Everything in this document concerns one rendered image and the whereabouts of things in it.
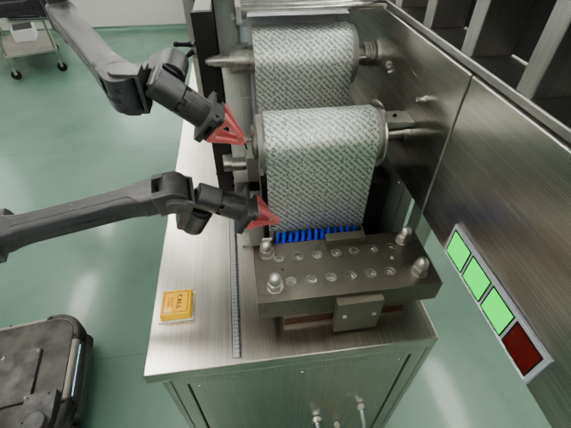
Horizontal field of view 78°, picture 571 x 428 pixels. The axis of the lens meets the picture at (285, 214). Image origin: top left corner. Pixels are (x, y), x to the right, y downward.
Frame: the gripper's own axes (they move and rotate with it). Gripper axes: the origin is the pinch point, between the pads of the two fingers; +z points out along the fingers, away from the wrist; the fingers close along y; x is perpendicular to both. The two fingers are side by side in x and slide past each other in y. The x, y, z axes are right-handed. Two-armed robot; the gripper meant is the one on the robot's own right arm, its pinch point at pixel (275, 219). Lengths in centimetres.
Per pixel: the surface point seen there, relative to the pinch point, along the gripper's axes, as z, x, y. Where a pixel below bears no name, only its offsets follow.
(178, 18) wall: -31, -126, -556
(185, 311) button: -12.7, -24.1, 12.9
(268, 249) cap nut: -1.8, -2.1, 8.2
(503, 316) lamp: 19.7, 25.5, 37.3
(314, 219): 8.7, 4.0, 0.3
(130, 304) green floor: -11, -130, -55
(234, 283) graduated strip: -1.7, -20.6, 4.7
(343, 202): 12.1, 11.4, 0.2
